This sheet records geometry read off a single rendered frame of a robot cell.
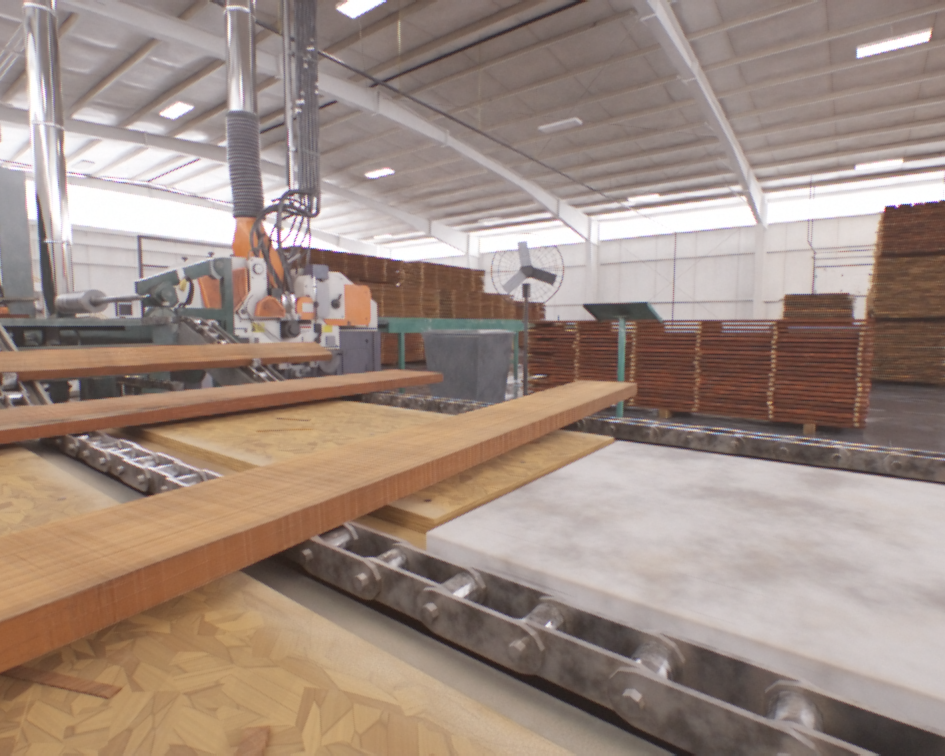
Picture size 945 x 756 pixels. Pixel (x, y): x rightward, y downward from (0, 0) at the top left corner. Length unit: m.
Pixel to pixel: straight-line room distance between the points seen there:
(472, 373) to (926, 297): 8.46
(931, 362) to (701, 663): 11.02
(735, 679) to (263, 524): 0.31
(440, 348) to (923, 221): 8.72
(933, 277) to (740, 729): 11.14
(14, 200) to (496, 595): 6.21
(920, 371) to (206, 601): 11.23
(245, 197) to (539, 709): 6.07
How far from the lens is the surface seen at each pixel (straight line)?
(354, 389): 1.29
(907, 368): 11.36
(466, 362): 4.77
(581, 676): 0.32
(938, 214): 11.42
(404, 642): 0.37
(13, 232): 6.36
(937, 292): 11.42
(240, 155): 6.33
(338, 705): 0.31
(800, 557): 0.50
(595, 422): 0.96
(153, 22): 13.34
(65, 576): 0.39
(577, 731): 0.31
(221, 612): 0.40
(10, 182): 6.43
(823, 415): 5.95
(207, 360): 1.73
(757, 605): 0.41
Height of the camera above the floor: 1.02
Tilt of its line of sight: 6 degrees down
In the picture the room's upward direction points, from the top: straight up
